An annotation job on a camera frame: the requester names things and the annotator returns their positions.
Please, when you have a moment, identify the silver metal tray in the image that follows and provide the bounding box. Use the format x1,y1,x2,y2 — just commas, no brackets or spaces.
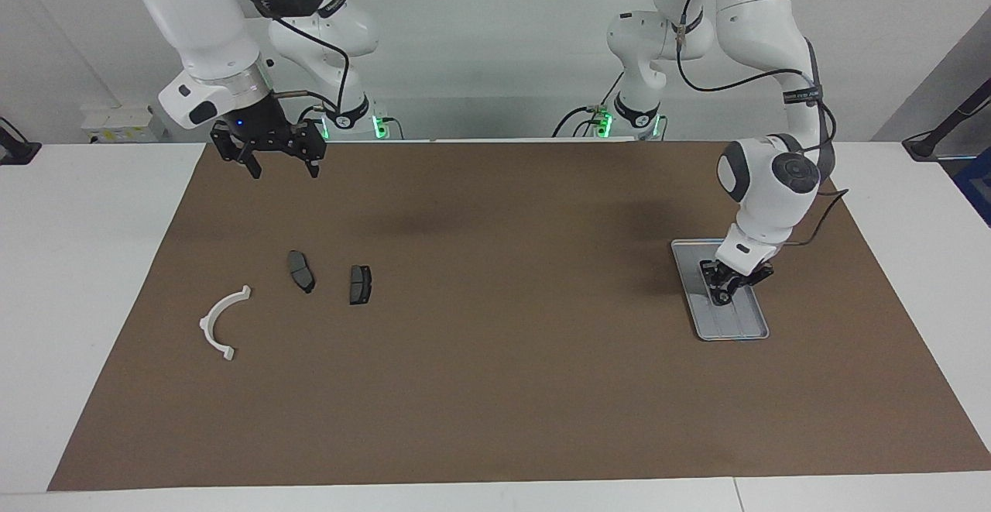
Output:
670,239,770,342

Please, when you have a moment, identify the curved dark brake pad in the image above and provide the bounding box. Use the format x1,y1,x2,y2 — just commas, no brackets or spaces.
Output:
287,250,316,294

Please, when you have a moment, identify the rectangular dark brake pad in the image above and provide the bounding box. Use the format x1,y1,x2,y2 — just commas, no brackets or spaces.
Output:
348,265,374,306

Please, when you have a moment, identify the white power box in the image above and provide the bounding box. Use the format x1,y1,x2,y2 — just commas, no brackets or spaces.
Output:
81,105,166,143

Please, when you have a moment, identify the black angled stand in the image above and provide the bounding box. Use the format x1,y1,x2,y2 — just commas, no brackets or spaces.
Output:
902,78,991,162

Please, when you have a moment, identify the brown table mat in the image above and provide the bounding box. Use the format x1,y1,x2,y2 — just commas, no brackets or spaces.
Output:
48,140,991,491

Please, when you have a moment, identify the black table clamp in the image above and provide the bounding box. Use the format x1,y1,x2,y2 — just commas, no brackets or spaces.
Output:
0,117,41,166

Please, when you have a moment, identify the blue crate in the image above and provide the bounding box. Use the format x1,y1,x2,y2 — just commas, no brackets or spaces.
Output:
954,148,991,226

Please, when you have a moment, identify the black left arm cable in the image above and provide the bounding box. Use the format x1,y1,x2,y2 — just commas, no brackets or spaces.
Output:
677,1,851,249

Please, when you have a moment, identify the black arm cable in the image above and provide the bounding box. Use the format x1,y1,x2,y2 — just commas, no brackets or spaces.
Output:
228,0,349,114
677,1,851,249

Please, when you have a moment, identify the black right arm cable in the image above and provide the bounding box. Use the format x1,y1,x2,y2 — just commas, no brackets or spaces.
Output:
228,0,349,114

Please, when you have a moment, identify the white semicircular bracket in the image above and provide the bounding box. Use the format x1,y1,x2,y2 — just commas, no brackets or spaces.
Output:
199,285,252,362

